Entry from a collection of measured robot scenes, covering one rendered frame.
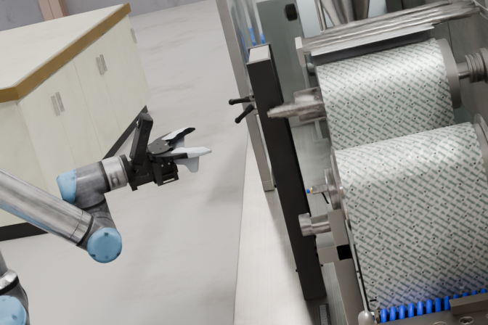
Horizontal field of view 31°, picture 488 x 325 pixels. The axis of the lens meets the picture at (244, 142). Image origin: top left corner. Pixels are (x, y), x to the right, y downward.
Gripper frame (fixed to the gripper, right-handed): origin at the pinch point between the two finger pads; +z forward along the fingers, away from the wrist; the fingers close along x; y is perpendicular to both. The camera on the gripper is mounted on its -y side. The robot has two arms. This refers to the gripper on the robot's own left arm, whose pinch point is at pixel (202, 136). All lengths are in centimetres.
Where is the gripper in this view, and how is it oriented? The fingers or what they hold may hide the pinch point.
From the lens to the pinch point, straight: 207.7
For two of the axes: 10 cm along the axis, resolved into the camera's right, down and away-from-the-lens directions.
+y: 1.9, 8.8, 4.2
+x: 3.1, 3.6, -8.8
